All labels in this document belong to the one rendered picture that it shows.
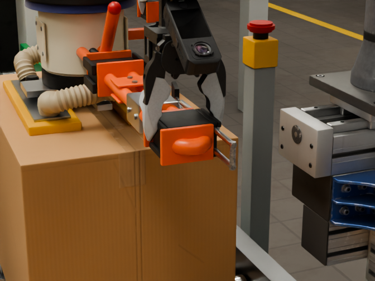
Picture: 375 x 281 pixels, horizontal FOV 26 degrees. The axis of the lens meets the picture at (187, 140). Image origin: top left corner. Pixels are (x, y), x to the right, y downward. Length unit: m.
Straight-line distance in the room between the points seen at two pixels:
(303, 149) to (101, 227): 0.39
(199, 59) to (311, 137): 0.48
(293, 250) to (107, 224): 1.77
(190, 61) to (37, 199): 0.51
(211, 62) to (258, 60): 1.04
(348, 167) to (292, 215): 1.99
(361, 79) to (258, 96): 0.61
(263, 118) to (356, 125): 0.66
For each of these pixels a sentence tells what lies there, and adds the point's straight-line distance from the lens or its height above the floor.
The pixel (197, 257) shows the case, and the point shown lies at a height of 0.72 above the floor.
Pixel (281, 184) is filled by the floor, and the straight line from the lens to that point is 3.75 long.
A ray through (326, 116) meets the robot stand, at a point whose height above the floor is 0.98.
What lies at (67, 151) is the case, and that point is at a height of 0.95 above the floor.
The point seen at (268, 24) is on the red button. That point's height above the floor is 1.04.
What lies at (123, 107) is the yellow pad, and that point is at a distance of 1.60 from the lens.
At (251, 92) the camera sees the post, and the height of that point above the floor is 0.87.
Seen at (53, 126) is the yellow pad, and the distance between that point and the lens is 1.52.
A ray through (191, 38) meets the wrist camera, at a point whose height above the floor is 1.22.
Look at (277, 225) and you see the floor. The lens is 3.36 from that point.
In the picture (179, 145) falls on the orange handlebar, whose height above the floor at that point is 1.08.
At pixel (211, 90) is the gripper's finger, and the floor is 1.14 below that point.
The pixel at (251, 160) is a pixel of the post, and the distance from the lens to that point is 2.12.
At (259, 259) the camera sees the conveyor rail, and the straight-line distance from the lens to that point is 1.82.
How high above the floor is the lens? 1.45
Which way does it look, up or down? 20 degrees down
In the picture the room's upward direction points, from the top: straight up
